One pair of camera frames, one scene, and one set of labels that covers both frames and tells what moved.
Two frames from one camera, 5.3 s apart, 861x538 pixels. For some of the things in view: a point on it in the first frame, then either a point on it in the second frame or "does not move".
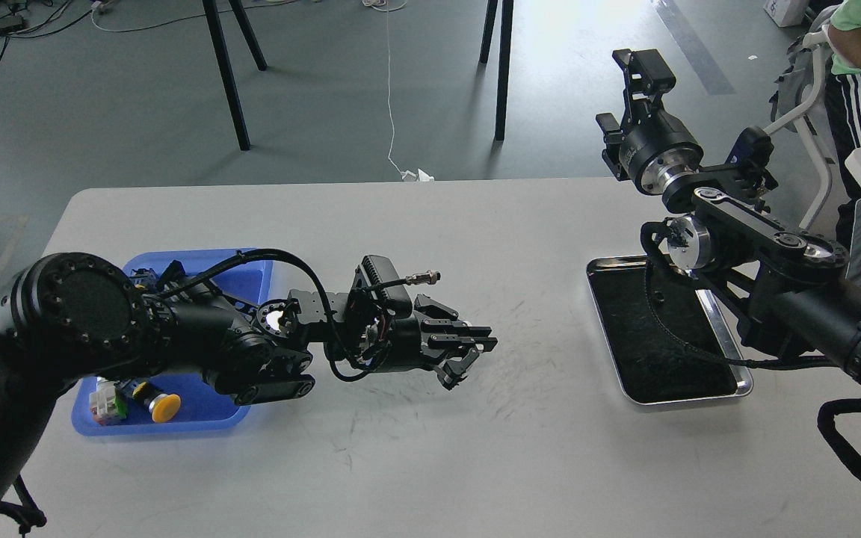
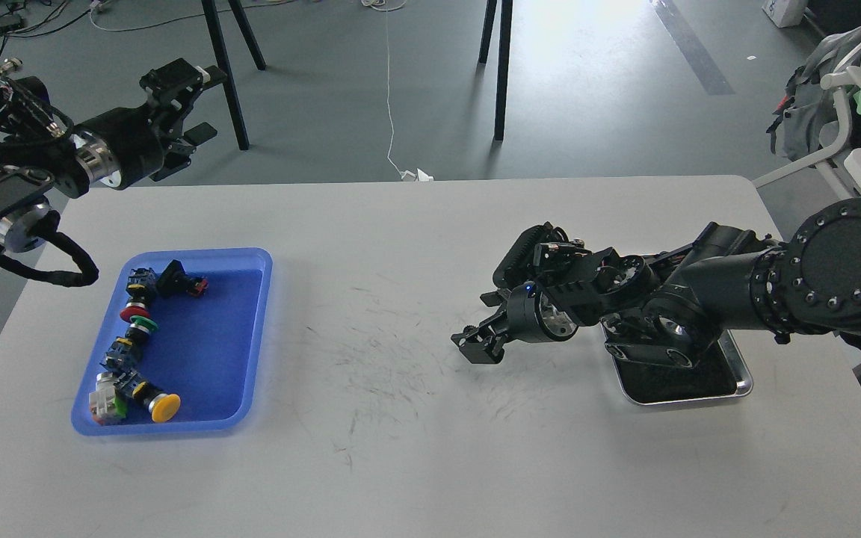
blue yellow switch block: [143, 279] does not move
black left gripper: [405, 350] to [119, 146]
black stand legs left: [217, 39] does not move
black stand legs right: [504, 57] does not move
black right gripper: [655, 146] to [530, 317]
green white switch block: [107, 406] does not move
